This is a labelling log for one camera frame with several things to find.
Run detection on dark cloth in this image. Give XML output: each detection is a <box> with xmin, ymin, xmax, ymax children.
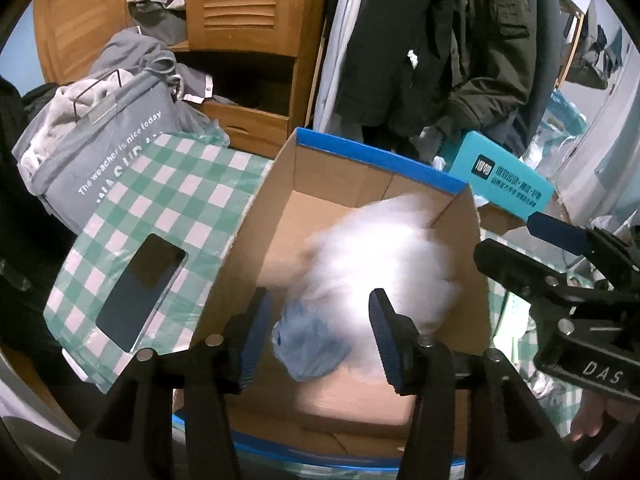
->
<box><xmin>0</xmin><ymin>75</ymin><xmax>81</xmax><ymax>356</ymax></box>

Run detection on white hanging garment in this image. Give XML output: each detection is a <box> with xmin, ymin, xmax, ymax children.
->
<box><xmin>312</xmin><ymin>0</ymin><xmax>362</xmax><ymax>132</ymax></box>

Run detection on grey folded clothes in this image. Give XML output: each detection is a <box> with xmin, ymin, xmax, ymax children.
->
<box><xmin>127</xmin><ymin>0</ymin><xmax>189</xmax><ymax>47</ymax></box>

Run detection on person's right hand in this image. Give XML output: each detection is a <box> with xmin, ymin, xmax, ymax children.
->
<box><xmin>566</xmin><ymin>389</ymin><xmax>640</xmax><ymax>444</ymax></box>

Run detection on blue cardboard box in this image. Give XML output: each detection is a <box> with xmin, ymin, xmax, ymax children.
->
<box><xmin>172</xmin><ymin>127</ymin><xmax>494</xmax><ymax>472</ymax></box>

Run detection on grey hoodie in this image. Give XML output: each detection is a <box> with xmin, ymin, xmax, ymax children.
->
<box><xmin>89</xmin><ymin>27</ymin><xmax>214</xmax><ymax>107</ymax></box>

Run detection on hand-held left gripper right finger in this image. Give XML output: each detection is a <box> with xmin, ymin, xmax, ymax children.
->
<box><xmin>368</xmin><ymin>288</ymin><xmax>584</xmax><ymax>480</ymax></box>

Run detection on torn brown cardboard box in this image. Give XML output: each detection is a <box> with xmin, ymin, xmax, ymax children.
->
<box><xmin>474</xmin><ymin>194</ymin><xmax>529</xmax><ymax>235</ymax></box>

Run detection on dark green jacket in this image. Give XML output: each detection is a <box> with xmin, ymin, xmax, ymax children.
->
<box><xmin>335</xmin><ymin>0</ymin><xmax>557</xmax><ymax>157</ymax></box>

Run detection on cyan box with text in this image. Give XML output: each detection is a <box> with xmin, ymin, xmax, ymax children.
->
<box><xmin>447</xmin><ymin>131</ymin><xmax>557</xmax><ymax>222</ymax></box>

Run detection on wooden louvered cabinet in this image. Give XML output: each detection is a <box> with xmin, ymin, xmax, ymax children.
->
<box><xmin>32</xmin><ymin>0</ymin><xmax>332</xmax><ymax>161</ymax></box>

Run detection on blue soft cloth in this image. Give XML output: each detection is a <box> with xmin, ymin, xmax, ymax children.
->
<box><xmin>271</xmin><ymin>300</ymin><xmax>354</xmax><ymax>382</ymax></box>

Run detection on white fluffy plush toy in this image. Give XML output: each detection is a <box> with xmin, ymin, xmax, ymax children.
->
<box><xmin>300</xmin><ymin>191</ymin><xmax>462</xmax><ymax>382</ymax></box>

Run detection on beige cloth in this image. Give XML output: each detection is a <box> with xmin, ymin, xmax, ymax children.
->
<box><xmin>19</xmin><ymin>79</ymin><xmax>127</xmax><ymax>167</ymax></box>

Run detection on grey fabric laundry basket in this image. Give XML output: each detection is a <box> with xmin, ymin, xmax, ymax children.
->
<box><xmin>12</xmin><ymin>71</ymin><xmax>202</xmax><ymax>235</ymax></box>

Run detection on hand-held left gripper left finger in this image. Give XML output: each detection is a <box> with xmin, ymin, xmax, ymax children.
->
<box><xmin>60</xmin><ymin>287</ymin><xmax>274</xmax><ymax>480</ymax></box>

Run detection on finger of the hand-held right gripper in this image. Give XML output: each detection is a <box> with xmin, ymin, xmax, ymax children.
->
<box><xmin>473</xmin><ymin>238</ymin><xmax>640</xmax><ymax>321</ymax></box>
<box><xmin>525</xmin><ymin>211</ymin><xmax>640</xmax><ymax>266</ymax></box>

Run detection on black smartphone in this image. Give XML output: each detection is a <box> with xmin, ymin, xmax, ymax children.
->
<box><xmin>95</xmin><ymin>233</ymin><xmax>189</xmax><ymax>354</ymax></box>

